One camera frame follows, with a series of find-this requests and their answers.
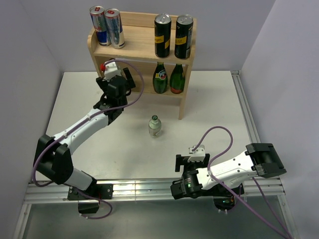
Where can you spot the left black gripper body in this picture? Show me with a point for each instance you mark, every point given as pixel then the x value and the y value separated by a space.
pixel 102 84

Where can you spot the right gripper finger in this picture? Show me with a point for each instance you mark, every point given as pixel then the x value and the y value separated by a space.
pixel 206 160
pixel 180 161

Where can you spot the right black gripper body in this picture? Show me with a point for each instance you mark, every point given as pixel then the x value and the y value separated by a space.
pixel 193 165

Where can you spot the green bottle with label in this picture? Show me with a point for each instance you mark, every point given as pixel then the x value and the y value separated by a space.
pixel 160 78

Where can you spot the clear soda bottle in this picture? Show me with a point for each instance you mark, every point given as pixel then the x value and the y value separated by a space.
pixel 154 126

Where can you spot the dark green glass bottle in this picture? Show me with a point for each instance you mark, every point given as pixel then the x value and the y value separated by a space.
pixel 177 79

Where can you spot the black yellow can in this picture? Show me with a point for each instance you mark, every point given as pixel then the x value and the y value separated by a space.
pixel 162 24
pixel 183 36

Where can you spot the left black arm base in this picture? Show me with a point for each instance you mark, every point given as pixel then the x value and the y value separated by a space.
pixel 89 201

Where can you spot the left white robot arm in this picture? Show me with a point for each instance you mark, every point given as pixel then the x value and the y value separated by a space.
pixel 53 157

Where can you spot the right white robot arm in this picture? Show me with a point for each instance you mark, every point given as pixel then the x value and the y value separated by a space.
pixel 201 179

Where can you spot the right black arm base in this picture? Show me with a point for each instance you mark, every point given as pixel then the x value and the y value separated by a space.
pixel 223 200

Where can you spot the wooden two-tier shelf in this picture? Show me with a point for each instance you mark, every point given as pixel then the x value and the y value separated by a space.
pixel 139 50

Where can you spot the silver blue energy can right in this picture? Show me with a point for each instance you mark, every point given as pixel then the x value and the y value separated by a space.
pixel 114 24

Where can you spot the blue silver energy can left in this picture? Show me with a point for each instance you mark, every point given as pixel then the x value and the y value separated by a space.
pixel 99 23

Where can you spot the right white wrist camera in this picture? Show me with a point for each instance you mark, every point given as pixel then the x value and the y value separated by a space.
pixel 196 153

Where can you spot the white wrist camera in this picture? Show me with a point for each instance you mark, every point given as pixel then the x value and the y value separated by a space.
pixel 196 153
pixel 110 70

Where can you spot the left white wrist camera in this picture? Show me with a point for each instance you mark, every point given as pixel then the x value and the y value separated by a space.
pixel 110 70

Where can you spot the aluminium side rail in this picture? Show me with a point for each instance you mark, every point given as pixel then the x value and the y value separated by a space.
pixel 254 138

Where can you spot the aluminium front rail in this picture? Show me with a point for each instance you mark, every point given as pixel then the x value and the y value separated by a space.
pixel 131 190

